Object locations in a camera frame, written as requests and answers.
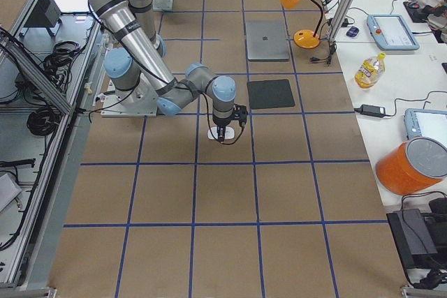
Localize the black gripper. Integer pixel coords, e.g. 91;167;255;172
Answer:
213;104;248;142

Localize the white computer mouse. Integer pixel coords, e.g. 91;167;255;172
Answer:
207;126;235;140

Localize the black mousepad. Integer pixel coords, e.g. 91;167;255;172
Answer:
247;79;295;110

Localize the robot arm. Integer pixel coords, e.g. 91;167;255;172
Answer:
88;0;248;144

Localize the silver laptop notebook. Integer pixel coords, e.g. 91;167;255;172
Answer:
246;20;290;61

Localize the orange desk lamp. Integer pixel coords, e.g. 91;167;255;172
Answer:
280;0;324;50

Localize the black power adapter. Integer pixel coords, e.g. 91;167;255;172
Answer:
354;104;386;118

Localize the yellow drink bottle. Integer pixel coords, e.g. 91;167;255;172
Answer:
354;52;386;89

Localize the blue small device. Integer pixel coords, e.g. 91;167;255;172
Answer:
346;27;360;38

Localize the teach pendant near lamp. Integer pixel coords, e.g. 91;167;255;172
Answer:
366;15;420;51

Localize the orange cylindrical container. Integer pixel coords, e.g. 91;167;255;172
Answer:
375;137;446;195

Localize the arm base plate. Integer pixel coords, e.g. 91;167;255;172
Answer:
153;0;174;12
100;76;158;117

